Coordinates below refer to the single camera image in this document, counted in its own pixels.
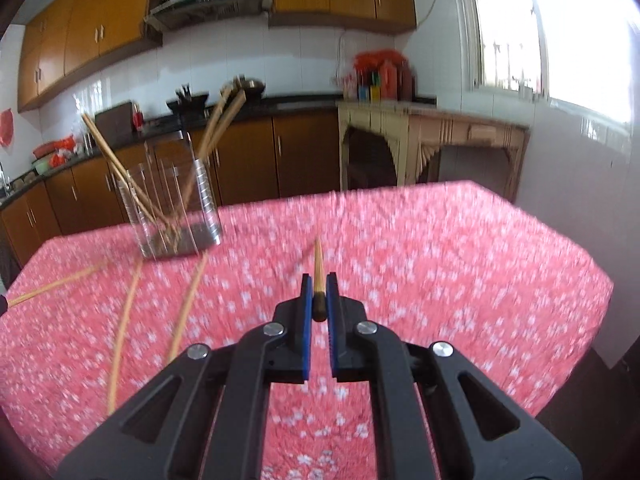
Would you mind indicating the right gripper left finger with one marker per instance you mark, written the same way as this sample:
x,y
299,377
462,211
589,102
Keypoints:
x,y
204,415

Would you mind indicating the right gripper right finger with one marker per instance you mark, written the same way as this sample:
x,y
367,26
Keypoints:
x,y
435,414

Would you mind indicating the wooden chopstick five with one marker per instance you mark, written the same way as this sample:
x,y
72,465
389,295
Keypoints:
x,y
185,308

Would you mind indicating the wooden chopstick four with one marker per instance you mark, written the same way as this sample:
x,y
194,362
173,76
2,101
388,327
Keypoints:
x,y
112,386

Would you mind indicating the wooden chopstick seven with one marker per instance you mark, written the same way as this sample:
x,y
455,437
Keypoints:
x,y
319,310

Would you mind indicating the wooden chopstick three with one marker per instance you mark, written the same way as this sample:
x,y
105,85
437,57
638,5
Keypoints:
x,y
53,285

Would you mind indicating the wooden chopstick eight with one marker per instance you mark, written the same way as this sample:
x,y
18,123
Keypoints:
x,y
135,191

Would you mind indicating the wooden chopstick nine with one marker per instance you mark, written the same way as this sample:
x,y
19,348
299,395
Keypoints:
x,y
217,125

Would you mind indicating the wooden chopstick six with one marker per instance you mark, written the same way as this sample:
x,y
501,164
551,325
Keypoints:
x,y
240,96

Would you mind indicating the red floral tablecloth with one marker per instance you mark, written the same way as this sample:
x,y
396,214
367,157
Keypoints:
x,y
435,262

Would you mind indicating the lower wooden cabinets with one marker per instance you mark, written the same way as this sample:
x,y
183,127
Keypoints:
x,y
267,153

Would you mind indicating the wooden cabinets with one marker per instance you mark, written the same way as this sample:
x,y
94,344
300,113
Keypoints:
x,y
71,39
267,153

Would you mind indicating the cream wooden side table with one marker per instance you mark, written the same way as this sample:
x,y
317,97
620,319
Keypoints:
x,y
416,133

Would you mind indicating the red bottle on counter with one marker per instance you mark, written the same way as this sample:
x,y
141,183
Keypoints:
x,y
137,117

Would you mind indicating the green and red basins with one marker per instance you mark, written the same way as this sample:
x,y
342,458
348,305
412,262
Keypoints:
x,y
53,154

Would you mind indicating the dark cutting board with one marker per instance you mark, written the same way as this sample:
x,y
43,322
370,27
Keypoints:
x,y
116,124

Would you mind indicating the black wok left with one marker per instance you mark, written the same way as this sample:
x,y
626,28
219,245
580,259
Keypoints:
x,y
188,103

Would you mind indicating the lidded wok right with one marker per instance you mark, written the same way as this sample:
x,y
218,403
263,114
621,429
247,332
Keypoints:
x,y
253,88

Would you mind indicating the red thermos pair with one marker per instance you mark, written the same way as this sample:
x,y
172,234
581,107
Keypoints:
x,y
396,81

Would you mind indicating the upper wooden cabinets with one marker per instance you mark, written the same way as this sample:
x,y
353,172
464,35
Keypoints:
x,y
71,39

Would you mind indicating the wire utensil holder basket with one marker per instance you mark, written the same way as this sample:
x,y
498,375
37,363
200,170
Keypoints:
x,y
178,149

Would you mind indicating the red plastic bag on wall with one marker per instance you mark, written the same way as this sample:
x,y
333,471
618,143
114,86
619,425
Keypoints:
x,y
6,128

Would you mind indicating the right window frame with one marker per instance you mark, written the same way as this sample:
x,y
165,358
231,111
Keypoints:
x,y
577,55

